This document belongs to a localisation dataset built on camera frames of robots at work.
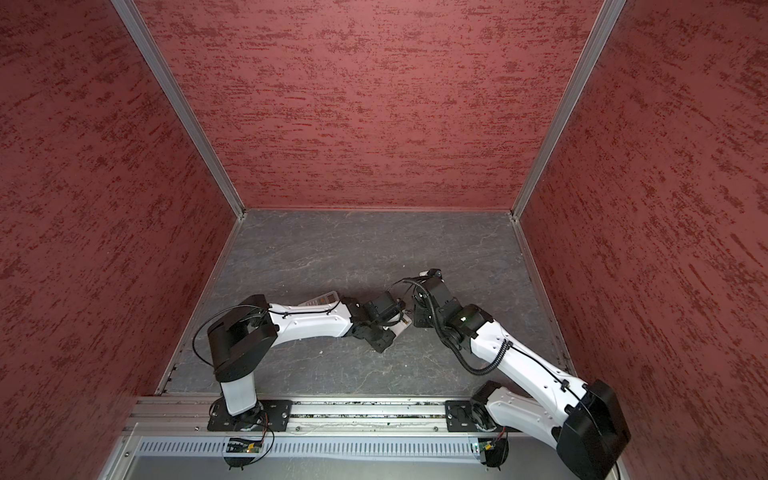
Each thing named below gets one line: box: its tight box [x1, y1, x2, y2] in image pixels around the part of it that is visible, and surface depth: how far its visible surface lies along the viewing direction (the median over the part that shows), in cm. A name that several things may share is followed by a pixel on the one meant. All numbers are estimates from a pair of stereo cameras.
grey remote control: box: [298, 291, 340, 306], surface depth 97 cm
